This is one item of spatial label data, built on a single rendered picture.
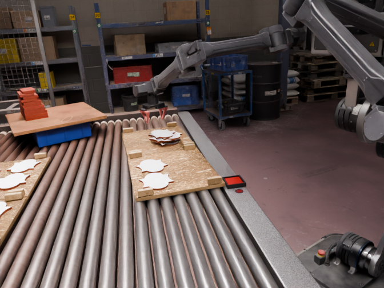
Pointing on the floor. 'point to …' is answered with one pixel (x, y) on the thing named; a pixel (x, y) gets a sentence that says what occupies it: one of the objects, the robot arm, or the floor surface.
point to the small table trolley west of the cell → (213, 113)
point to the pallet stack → (318, 76)
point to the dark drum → (264, 90)
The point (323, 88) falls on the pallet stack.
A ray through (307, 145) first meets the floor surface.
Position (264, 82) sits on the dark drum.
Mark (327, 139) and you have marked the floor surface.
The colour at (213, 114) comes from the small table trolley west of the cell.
